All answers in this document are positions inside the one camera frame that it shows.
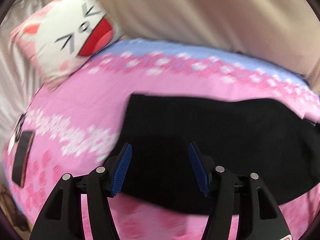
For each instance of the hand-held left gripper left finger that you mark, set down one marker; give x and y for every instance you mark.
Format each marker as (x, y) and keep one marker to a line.
(122, 170)

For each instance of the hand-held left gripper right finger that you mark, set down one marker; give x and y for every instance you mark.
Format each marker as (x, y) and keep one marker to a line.
(198, 170)

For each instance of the black pants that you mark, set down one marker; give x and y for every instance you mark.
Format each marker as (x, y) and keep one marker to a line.
(200, 130)

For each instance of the pink floral bed sheet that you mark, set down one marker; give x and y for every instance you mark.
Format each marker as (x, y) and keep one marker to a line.
(82, 105)

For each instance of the black rectangular device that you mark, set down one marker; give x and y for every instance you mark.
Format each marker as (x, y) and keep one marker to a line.
(22, 157)

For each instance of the pink cat face pillow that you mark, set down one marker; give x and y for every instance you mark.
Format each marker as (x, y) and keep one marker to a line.
(67, 37)

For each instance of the pale satin cloth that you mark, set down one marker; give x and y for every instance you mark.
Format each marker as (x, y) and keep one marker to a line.
(17, 62)

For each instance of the beige padded headboard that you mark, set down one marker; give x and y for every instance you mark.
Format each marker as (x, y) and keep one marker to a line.
(200, 12)

